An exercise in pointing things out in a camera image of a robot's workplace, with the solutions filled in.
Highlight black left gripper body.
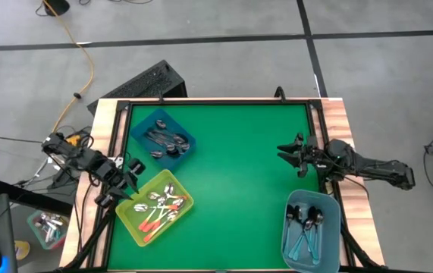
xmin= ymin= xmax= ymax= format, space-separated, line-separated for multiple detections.
xmin=93 ymin=158 xmax=127 ymax=191

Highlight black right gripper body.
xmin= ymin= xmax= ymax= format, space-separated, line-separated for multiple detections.
xmin=301 ymin=135 xmax=339 ymax=176

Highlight silver metal spoon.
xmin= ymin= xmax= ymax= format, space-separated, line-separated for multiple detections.
xmin=133 ymin=202 xmax=181 ymax=213

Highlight yellow-green plastic tray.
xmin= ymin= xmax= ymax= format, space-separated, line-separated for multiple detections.
xmin=115 ymin=168 xmax=196 ymax=248

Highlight blue plastic bin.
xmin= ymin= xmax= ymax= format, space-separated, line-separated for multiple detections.
xmin=130 ymin=108 xmax=198 ymax=171

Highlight grey-blue plastic bin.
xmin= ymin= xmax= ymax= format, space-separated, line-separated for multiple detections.
xmin=281 ymin=189 xmax=343 ymax=273

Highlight black gantry strut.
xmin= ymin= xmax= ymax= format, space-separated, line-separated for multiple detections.
xmin=329 ymin=210 xmax=382 ymax=270
xmin=62 ymin=206 xmax=121 ymax=271

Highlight black power strip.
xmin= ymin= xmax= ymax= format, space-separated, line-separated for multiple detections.
xmin=47 ymin=166 xmax=77 ymax=190

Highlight teal box of small parts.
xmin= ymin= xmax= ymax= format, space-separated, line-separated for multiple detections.
xmin=26 ymin=210 xmax=69 ymax=250

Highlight black side table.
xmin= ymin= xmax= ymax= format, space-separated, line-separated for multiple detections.
xmin=0 ymin=177 xmax=74 ymax=217

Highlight yellow disc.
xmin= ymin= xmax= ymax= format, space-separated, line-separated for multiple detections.
xmin=14 ymin=240 xmax=31 ymax=261

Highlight black round stand base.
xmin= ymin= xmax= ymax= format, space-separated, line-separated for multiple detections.
xmin=42 ymin=0 xmax=71 ymax=17

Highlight orange extension cable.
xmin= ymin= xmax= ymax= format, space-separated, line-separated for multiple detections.
xmin=42 ymin=0 xmax=96 ymax=144

